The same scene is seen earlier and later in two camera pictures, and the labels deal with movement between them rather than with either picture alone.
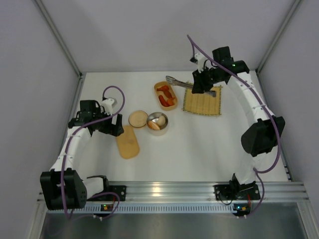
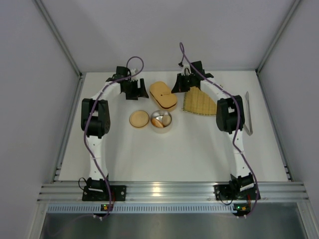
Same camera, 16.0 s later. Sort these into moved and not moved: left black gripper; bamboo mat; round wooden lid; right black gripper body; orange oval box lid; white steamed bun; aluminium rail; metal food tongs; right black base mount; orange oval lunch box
Moved: right black gripper body; left black gripper; orange oval box lid; orange oval lunch box; metal food tongs; white steamed bun
Not moved: right black base mount; round wooden lid; aluminium rail; bamboo mat
